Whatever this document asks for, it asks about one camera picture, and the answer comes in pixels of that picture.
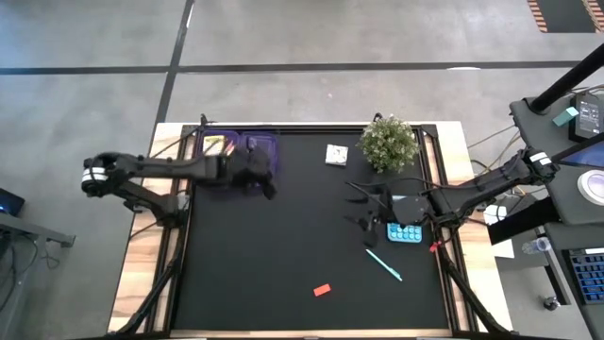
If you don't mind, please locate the blue lit screen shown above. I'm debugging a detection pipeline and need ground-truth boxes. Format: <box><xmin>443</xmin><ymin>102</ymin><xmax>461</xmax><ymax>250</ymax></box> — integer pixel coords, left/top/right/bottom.
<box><xmin>559</xmin><ymin>140</ymin><xmax>604</xmax><ymax>169</ymax></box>

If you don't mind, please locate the white paper sheet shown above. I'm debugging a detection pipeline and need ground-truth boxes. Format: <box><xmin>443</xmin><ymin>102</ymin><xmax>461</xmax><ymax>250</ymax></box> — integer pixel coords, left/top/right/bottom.
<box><xmin>482</xmin><ymin>202</ymin><xmax>516</xmax><ymax>261</ymax></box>

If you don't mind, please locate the black aluminium table frame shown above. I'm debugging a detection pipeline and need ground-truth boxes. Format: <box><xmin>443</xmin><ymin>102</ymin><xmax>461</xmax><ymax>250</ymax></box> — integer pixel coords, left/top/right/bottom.
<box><xmin>107</xmin><ymin>112</ymin><xmax>518</xmax><ymax>340</ymax></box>

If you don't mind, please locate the green white crayon box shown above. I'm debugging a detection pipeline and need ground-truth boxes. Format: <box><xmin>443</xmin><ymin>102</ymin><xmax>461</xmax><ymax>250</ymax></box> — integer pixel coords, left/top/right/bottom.
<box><xmin>324</xmin><ymin>143</ymin><xmax>350</xmax><ymax>168</ymax></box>

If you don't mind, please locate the teal pen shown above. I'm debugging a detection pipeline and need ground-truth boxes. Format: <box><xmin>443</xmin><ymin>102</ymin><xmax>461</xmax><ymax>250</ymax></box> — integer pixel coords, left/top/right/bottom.
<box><xmin>364</xmin><ymin>247</ymin><xmax>404</xmax><ymax>283</ymax></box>

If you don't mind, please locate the black power adapter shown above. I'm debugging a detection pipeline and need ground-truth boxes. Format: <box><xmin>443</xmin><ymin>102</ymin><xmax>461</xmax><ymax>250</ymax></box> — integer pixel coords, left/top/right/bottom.
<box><xmin>567</xmin><ymin>91</ymin><xmax>604</xmax><ymax>144</ymax></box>

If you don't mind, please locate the teal block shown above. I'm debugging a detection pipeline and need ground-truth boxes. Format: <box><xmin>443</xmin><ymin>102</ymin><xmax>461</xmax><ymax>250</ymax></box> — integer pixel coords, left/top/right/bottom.
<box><xmin>552</xmin><ymin>106</ymin><xmax>580</xmax><ymax>128</ymax></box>

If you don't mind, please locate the black round pole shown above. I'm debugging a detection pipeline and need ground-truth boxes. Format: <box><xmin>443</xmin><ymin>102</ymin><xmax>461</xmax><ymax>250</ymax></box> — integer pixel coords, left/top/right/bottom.
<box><xmin>529</xmin><ymin>42</ymin><xmax>604</xmax><ymax>115</ymax></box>

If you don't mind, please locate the clear water bottle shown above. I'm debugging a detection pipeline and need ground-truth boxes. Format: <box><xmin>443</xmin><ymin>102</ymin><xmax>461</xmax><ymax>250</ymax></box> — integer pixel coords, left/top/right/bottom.
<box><xmin>520</xmin><ymin>236</ymin><xmax>553</xmax><ymax>256</ymax></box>

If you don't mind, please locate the potted green plant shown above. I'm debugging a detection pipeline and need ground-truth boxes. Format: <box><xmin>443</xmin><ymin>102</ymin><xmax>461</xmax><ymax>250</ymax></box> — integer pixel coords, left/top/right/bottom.
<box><xmin>356</xmin><ymin>113</ymin><xmax>421</xmax><ymax>175</ymax></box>

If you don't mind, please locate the beige floor cable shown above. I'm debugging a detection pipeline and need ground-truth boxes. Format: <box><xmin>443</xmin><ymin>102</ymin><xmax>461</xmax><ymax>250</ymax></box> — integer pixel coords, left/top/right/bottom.
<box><xmin>466</xmin><ymin>123</ymin><xmax>526</xmax><ymax>164</ymax></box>

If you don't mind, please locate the black side desk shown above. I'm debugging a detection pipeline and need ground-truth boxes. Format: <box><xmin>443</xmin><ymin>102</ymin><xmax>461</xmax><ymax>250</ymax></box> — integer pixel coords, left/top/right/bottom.
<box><xmin>485</xmin><ymin>93</ymin><xmax>604</xmax><ymax>340</ymax></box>

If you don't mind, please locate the blue calculator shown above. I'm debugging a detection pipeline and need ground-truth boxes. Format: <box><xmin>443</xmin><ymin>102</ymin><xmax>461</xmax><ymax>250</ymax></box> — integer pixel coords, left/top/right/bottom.
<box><xmin>386</xmin><ymin>194</ymin><xmax>424</xmax><ymax>245</ymax></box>

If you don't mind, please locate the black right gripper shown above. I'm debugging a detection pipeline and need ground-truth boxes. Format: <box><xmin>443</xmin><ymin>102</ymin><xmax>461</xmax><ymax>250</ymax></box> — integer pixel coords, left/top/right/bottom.
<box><xmin>343</xmin><ymin>188</ymin><xmax>431</xmax><ymax>249</ymax></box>

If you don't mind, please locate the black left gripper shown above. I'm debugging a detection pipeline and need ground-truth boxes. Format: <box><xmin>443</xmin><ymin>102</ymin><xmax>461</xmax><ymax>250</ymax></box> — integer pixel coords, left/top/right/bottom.
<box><xmin>220</xmin><ymin>146</ymin><xmax>278</xmax><ymax>200</ymax></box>

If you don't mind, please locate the purple plastic container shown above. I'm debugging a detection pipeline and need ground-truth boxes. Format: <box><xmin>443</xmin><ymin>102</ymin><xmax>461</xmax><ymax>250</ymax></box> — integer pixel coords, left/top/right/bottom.
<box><xmin>194</xmin><ymin>128</ymin><xmax>280</xmax><ymax>191</ymax></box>

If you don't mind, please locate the dark laptop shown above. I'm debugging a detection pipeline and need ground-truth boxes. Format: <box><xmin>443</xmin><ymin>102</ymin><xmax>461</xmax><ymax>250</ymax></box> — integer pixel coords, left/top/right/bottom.
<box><xmin>0</xmin><ymin>187</ymin><xmax>26</xmax><ymax>218</ymax></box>

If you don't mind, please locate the grey side table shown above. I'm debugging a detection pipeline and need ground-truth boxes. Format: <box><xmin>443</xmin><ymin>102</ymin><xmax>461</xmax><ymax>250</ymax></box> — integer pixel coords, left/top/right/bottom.
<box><xmin>0</xmin><ymin>211</ymin><xmax>77</xmax><ymax>249</ymax></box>

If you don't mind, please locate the white tape roll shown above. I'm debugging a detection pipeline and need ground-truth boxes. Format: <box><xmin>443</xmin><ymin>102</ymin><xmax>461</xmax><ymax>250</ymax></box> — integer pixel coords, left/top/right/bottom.
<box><xmin>577</xmin><ymin>169</ymin><xmax>604</xmax><ymax>207</ymax></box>

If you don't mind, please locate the blue lit keyboard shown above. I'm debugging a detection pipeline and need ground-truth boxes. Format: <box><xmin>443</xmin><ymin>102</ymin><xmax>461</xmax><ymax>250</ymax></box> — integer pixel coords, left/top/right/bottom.
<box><xmin>568</xmin><ymin>246</ymin><xmax>604</xmax><ymax>306</ymax></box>

